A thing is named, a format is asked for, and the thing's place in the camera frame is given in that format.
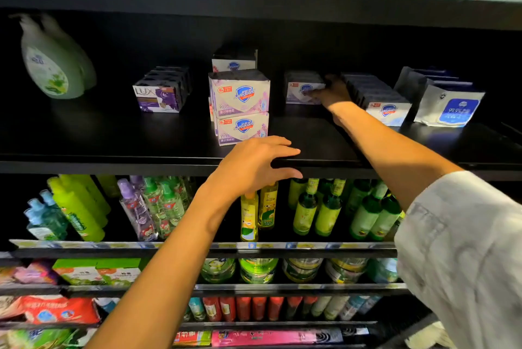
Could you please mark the person's right hand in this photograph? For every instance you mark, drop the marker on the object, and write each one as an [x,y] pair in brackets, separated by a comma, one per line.
[334,96]

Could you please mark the person's left hand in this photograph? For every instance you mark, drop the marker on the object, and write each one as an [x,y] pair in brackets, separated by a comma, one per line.
[253,172]

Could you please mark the single white pink soap box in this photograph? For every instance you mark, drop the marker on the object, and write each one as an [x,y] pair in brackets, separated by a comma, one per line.
[241,93]
[242,128]

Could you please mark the black store shelf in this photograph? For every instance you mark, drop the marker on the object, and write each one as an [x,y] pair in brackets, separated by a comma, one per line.
[81,136]

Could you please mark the pale green pump soap bottle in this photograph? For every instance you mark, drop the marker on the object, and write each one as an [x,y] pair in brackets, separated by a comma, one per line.
[53,59]

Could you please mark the person's left forearm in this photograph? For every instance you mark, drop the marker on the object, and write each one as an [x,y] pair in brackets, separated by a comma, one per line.
[155,283]

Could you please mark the row of white pink soap boxes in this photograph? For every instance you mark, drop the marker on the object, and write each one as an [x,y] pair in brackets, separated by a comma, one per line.
[298,88]

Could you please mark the row of white blue soap boxes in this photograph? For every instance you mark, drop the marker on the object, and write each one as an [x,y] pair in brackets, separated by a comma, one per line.
[379,104]

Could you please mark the green lidded wipe tub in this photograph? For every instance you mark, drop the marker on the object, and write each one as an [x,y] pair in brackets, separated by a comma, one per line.
[303,269]
[258,269]
[348,269]
[218,269]
[383,269]

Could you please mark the row of white red soap boxes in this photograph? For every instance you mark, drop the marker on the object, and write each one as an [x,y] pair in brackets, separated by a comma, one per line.
[234,61]

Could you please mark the row of white upright packs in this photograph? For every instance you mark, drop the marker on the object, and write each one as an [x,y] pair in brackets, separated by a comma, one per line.
[444,104]

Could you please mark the row of purple soap boxes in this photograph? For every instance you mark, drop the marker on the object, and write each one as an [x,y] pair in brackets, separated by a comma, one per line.
[161,93]

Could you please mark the row of white small bottles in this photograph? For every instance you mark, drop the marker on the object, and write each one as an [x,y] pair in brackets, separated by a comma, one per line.
[342,305]

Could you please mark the green white box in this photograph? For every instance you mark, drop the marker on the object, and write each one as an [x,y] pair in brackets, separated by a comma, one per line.
[120,269]
[77,271]

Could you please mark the long pink packet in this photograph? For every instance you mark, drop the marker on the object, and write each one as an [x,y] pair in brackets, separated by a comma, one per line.
[269,336]

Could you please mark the yellow red packets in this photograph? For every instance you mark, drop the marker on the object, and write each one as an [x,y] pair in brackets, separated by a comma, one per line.
[192,337]

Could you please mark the red snack packet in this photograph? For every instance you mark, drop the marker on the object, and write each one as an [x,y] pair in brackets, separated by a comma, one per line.
[61,309]

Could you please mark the cream white pouch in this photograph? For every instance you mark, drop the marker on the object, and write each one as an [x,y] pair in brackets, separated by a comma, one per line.
[428,336]

